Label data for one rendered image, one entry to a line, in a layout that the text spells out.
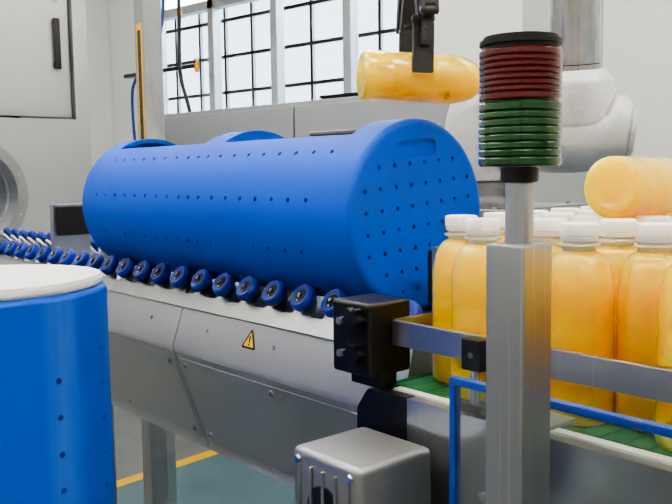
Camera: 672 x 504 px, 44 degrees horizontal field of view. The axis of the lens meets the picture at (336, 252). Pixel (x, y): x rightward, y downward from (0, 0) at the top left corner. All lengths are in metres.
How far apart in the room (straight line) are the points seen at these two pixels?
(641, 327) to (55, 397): 0.63
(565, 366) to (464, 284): 0.15
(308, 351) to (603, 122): 0.81
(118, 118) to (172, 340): 5.31
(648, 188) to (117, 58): 6.08
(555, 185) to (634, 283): 2.16
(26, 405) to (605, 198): 0.68
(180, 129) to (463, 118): 2.44
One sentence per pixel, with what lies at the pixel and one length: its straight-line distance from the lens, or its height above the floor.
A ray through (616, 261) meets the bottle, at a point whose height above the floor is 1.06.
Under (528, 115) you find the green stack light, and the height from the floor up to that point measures 1.20.
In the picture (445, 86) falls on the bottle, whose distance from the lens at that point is 1.21.
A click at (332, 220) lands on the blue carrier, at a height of 1.09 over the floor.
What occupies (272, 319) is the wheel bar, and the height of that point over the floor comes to 0.92.
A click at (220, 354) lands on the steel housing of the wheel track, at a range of 1.45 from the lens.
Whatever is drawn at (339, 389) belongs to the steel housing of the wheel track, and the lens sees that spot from 1.21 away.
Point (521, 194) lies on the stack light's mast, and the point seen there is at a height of 1.14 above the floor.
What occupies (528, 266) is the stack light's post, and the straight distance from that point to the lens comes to 0.65.
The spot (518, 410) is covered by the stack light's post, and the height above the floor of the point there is 0.97.
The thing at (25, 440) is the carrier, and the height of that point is 0.87.
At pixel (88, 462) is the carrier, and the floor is 0.82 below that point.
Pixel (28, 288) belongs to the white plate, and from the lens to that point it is 0.97.
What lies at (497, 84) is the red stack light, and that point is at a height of 1.22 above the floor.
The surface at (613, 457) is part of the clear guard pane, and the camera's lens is 0.77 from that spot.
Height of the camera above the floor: 1.16
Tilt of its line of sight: 6 degrees down
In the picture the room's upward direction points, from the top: 1 degrees counter-clockwise
